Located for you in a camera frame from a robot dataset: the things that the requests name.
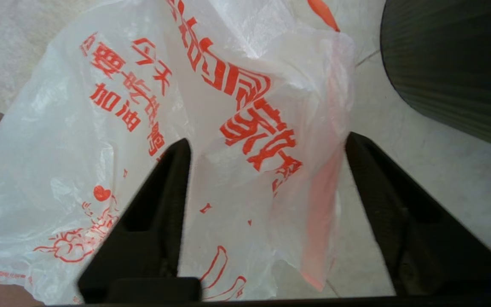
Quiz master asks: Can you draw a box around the white red-print plastic bag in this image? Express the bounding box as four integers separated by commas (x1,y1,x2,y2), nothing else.
0,0,357,304

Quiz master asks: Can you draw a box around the black round trash bin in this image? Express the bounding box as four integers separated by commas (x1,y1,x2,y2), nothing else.
380,0,491,154

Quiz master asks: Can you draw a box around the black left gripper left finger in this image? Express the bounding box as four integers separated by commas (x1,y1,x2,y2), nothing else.
77,137,203,304

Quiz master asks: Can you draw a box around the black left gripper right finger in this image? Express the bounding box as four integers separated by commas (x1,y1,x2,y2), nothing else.
346,131,491,297

